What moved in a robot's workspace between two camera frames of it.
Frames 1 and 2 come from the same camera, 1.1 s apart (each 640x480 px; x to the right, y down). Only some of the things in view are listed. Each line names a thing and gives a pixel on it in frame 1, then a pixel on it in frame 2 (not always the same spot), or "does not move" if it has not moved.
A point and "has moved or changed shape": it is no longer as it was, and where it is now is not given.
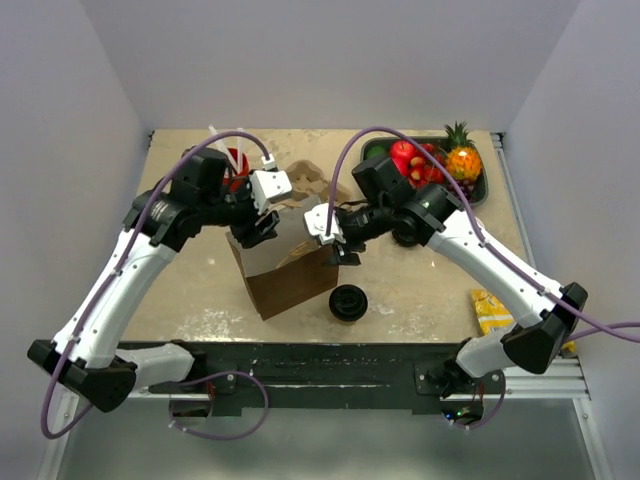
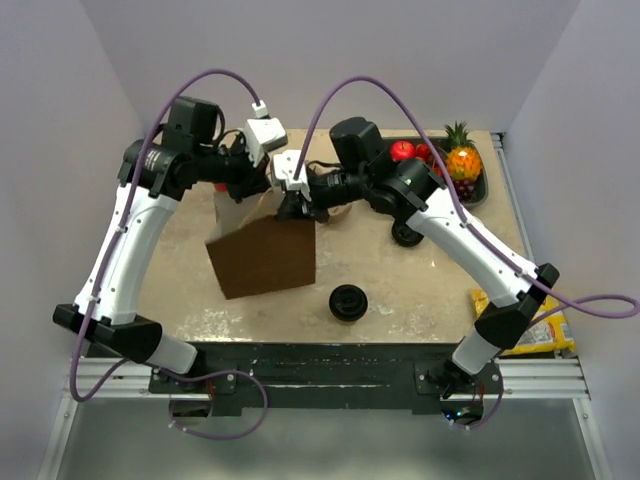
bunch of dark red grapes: x=467 y=186 does not move
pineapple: x=463 y=160 does not move
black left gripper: x=251 y=233 → x=254 y=179
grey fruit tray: x=383 y=144 does not move
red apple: x=401 y=153 does not move
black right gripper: x=346 y=256 → x=295 y=206
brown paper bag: x=291 y=268 has moved or changed shape
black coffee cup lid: x=348 y=303 does not move
